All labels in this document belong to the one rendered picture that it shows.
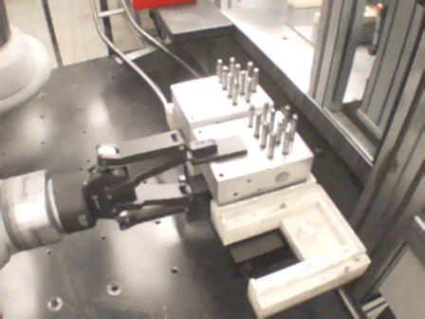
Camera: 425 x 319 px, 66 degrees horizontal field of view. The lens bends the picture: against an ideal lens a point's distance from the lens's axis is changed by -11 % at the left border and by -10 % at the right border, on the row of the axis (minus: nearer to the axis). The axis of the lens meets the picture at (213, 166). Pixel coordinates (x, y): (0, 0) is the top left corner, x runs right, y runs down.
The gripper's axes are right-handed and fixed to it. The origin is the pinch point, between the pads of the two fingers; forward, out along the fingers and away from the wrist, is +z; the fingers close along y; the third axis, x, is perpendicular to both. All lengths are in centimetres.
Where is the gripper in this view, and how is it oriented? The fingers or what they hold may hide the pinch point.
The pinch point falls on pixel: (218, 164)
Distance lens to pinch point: 46.0
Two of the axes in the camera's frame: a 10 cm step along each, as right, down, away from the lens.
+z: 9.5, -2.3, 2.3
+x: -3.3, -6.7, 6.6
